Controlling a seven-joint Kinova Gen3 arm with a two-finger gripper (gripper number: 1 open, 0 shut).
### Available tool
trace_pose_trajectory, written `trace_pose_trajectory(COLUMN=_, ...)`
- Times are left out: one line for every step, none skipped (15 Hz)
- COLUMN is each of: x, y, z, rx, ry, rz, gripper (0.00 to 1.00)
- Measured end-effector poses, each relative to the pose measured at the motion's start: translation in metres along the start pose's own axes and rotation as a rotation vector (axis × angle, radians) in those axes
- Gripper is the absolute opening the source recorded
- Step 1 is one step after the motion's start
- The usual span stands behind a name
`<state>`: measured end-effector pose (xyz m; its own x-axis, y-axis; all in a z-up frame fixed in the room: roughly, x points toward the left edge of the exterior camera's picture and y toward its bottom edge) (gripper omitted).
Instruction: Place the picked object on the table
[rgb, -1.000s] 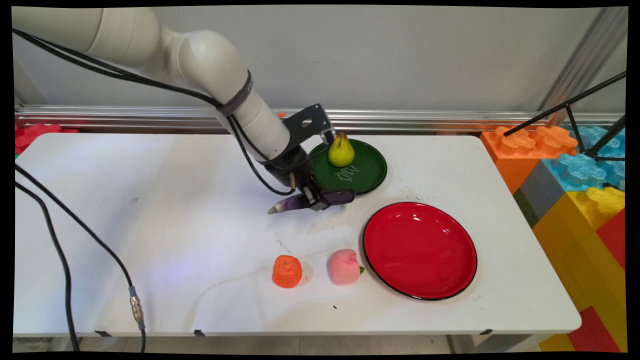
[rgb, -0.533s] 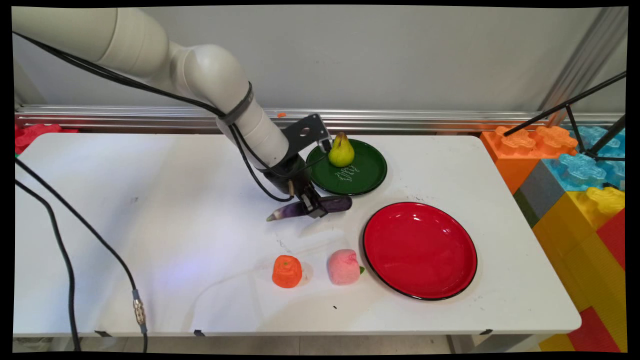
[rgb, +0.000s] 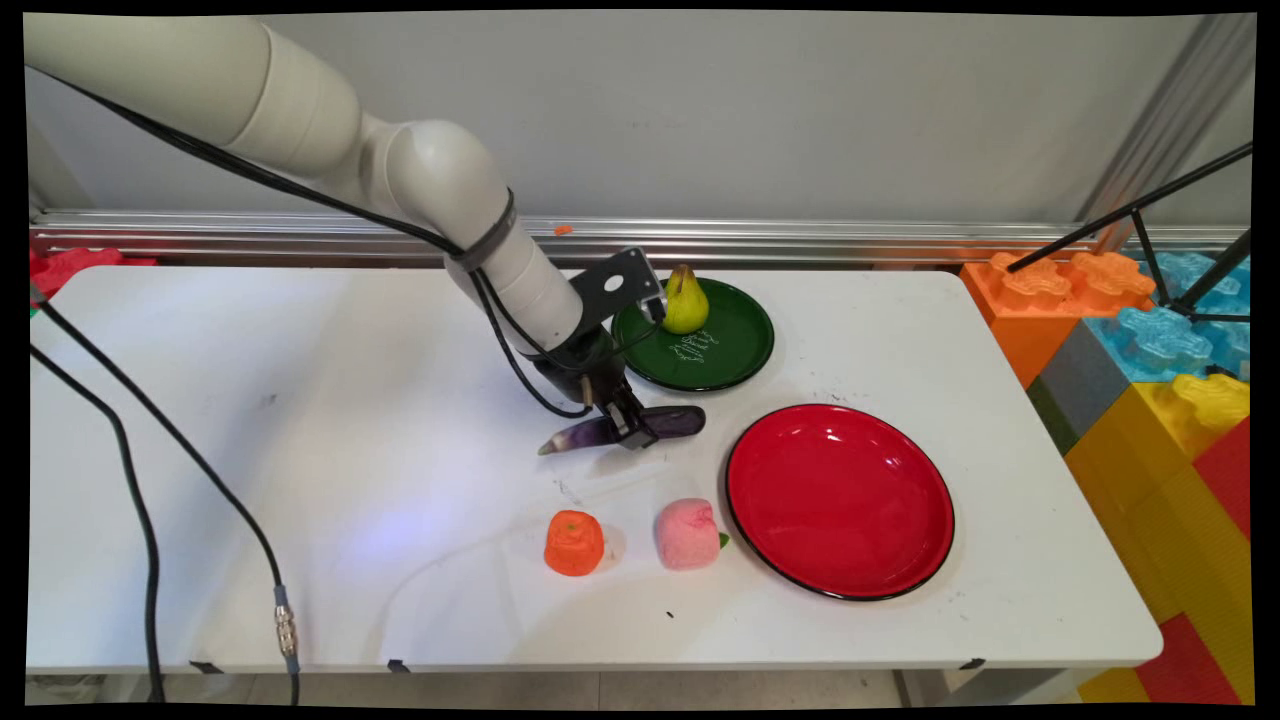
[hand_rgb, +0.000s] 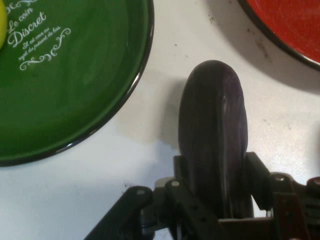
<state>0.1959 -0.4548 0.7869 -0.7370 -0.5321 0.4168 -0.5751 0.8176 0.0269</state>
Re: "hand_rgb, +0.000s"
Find yellow-green toy pear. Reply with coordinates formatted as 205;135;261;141
0;0;9;50

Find purple toy eggplant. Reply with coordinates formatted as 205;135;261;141
178;59;255;221

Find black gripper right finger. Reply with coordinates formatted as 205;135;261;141
246;150;320;240

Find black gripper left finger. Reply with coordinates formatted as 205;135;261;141
82;154;221;240

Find red plate with black rim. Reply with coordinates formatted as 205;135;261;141
237;0;320;72

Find green plate with white lettering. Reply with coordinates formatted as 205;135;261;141
0;0;155;168

